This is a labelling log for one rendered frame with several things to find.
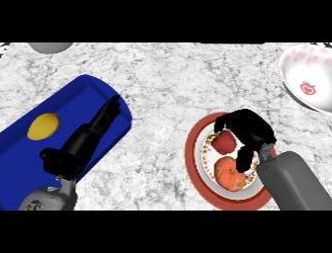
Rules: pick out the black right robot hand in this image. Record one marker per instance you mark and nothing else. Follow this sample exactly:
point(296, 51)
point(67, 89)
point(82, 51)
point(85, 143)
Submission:
point(255, 130)

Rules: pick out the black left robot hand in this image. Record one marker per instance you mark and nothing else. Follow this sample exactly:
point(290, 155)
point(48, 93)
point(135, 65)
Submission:
point(85, 140)

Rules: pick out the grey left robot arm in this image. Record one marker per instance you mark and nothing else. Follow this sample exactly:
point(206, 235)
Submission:
point(52, 197)

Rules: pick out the red-rimmed white plate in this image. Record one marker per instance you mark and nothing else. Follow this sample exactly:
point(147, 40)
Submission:
point(200, 174)

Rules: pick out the white bowl with red print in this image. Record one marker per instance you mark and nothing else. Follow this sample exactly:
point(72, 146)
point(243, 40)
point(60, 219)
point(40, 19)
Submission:
point(320, 82)

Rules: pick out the blue tray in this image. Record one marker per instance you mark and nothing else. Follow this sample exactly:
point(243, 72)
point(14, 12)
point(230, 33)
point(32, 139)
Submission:
point(43, 145)

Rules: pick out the yellow lemon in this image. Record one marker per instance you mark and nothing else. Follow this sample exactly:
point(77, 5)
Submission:
point(43, 126)

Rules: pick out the orange-red tomato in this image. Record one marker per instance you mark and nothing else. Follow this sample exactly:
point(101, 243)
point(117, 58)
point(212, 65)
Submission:
point(230, 174)

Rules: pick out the grey round object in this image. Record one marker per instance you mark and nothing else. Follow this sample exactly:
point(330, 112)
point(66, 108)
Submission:
point(51, 47)

